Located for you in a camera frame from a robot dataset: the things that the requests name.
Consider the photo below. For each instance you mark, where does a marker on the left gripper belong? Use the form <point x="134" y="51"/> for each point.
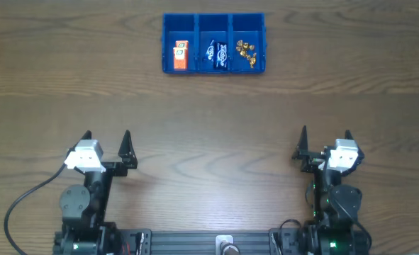
<point x="116" y="169"/>

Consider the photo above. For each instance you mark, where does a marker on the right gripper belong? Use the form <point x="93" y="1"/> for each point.
<point x="312" y="161"/>

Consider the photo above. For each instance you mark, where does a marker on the gold candy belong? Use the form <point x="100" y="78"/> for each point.
<point x="250" y="47"/>
<point x="252" y="61"/>
<point x="241" y="49"/>

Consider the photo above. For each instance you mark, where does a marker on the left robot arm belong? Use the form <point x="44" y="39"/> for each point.
<point x="95" y="198"/>

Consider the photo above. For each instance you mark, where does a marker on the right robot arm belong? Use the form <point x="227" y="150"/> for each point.
<point x="345" y="202"/>

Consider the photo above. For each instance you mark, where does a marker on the blue tray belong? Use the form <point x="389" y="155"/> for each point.
<point x="212" y="25"/>

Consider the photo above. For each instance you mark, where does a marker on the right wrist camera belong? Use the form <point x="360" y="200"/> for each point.
<point x="343" y="156"/>

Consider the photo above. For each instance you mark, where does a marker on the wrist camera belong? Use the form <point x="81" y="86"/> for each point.
<point x="85" y="156"/>
<point x="343" y="156"/>

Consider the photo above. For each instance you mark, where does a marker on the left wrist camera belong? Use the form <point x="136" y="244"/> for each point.
<point x="85" y="156"/>

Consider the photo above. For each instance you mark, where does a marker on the mounting rail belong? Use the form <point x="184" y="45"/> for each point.
<point x="195" y="242"/>

